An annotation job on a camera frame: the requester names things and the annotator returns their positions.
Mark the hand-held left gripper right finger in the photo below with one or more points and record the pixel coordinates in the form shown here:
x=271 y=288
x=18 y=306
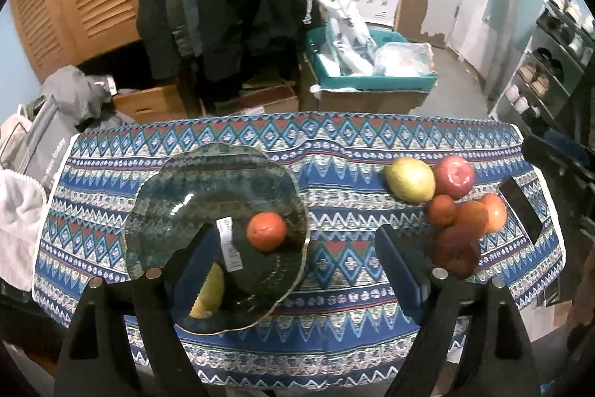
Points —
x=404 y=280

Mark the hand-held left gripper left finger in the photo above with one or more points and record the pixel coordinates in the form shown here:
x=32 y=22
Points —
x=204 y=266

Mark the dark red apple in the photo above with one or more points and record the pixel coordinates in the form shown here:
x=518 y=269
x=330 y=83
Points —
x=455 y=250

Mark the scalloped green glass plate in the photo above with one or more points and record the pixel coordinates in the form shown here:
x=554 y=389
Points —
x=209 y=192

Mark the large glossy orange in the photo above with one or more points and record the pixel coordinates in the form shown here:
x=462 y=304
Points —
x=496 y=211

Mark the small dark tangerine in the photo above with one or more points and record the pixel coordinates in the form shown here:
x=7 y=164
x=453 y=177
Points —
x=441 y=211

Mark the matte orange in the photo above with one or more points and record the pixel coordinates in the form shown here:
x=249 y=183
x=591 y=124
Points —
x=472 y=215

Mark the yellow pear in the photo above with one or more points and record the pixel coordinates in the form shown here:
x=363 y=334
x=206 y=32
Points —
x=409 y=180

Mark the bright red apple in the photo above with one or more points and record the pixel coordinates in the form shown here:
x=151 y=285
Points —
x=455 y=176

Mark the yellow lemon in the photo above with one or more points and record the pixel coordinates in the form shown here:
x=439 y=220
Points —
x=211 y=290

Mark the black smartphone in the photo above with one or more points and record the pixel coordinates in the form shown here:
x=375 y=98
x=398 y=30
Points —
x=520 y=206

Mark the small orange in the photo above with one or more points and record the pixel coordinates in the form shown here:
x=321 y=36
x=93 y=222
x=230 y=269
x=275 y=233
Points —
x=266 y=232

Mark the blue patterned tablecloth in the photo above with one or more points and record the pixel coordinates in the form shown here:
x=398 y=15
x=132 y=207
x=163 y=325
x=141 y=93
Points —
x=348 y=201

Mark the rows of shoes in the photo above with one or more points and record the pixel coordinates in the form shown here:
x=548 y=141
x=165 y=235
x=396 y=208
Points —
x=539 y=83

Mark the white shoe rack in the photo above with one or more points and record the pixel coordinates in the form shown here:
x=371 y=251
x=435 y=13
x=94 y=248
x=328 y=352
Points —
x=525 y=53

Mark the labelled cardboard box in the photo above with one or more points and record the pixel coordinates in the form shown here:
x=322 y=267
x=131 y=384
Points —
x=269 y=101

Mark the large cardboard box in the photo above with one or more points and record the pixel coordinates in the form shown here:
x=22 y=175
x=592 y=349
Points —
x=367 y=101

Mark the white towel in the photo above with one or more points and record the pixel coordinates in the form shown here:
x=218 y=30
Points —
x=18 y=229

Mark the grey tote bag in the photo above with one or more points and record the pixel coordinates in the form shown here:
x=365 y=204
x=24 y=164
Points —
x=46 y=146

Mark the teal box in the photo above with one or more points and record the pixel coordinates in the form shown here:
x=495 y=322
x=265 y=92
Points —
x=372 y=81

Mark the grey jacket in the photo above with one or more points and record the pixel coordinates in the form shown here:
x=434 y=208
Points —
x=79 y=94

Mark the clear plastic bag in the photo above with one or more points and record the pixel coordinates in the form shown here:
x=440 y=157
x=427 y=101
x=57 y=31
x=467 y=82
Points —
x=402 y=60

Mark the white printed plastic bag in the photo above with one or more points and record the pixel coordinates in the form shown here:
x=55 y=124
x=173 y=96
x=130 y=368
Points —
x=346 y=25

